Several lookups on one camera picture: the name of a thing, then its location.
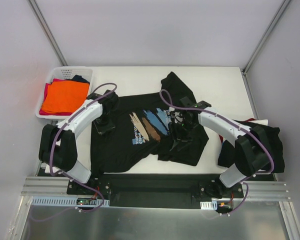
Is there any black t shirt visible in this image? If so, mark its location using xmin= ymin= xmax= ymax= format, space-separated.
xmin=217 ymin=121 xmax=285 ymax=173
xmin=89 ymin=71 xmax=210 ymax=176

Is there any white plastic laundry basket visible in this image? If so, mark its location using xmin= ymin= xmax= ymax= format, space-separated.
xmin=35 ymin=66 xmax=94 ymax=120

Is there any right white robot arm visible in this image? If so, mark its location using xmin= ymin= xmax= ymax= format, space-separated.
xmin=167 ymin=97 xmax=285 ymax=199

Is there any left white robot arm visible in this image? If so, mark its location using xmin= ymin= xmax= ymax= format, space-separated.
xmin=38 ymin=90 xmax=119 ymax=195

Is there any orange t shirt in basket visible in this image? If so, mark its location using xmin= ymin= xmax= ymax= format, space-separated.
xmin=41 ymin=80 xmax=90 ymax=113

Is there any navy t shirt in basket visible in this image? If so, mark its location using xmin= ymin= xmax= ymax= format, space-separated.
xmin=71 ymin=74 xmax=90 ymax=84

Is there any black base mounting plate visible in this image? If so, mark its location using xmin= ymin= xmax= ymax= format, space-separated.
xmin=66 ymin=172 xmax=250 ymax=208

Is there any right white cable duct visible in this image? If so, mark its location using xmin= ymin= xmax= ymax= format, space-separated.
xmin=200 ymin=200 xmax=218 ymax=211

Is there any white cable duct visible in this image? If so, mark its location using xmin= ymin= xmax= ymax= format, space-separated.
xmin=32 ymin=196 xmax=110 ymax=208
xmin=200 ymin=200 xmax=218 ymax=211

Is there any left white cable duct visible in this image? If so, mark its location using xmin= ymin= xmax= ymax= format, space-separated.
xmin=32 ymin=196 xmax=110 ymax=208

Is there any left aluminium corner post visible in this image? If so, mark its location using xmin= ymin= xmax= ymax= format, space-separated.
xmin=27 ymin=0 xmax=68 ymax=67

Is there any aluminium corner post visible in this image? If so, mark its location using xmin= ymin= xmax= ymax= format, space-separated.
xmin=27 ymin=0 xmax=68 ymax=67
xmin=242 ymin=0 xmax=293 ymax=76

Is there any right aluminium corner post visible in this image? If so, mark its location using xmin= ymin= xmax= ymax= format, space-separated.
xmin=242 ymin=0 xmax=293 ymax=76

